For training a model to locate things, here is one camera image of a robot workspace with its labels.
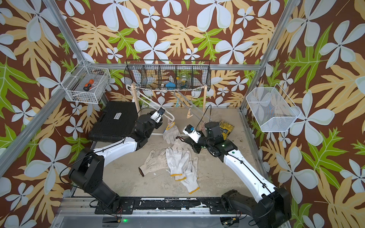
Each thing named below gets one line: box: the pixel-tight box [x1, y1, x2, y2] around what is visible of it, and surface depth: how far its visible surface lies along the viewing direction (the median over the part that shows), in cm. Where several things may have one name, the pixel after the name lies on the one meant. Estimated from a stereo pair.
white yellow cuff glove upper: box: [165, 146, 191, 177], surface depth 90 cm
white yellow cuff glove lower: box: [180, 156, 201, 195], surface depth 84 cm
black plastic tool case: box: [87, 100, 138, 143], surface depth 102 cm
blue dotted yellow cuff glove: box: [162, 122, 182, 145], surface depth 100 cm
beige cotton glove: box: [138, 138, 193, 177], surface depth 90 cm
